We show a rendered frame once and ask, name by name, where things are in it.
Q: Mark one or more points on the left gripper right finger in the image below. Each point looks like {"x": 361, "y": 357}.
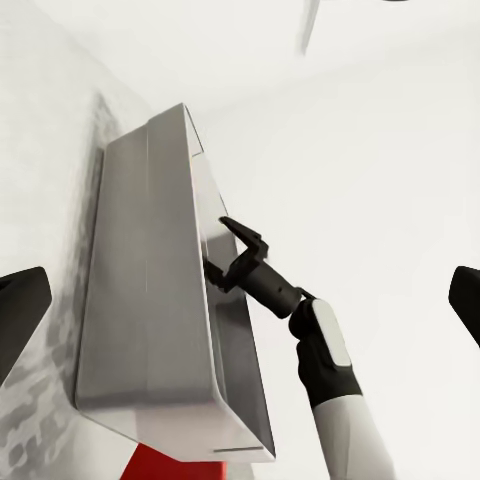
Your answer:
{"x": 464, "y": 297}

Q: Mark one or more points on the painting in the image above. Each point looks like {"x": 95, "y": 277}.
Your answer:
{"x": 338, "y": 24}

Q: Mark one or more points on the desk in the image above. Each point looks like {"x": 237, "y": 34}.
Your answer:
{"x": 59, "y": 107}

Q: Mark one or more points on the toy box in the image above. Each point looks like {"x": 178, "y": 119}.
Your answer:
{"x": 167, "y": 358}

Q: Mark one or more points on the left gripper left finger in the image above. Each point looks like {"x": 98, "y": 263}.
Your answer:
{"x": 25, "y": 297}

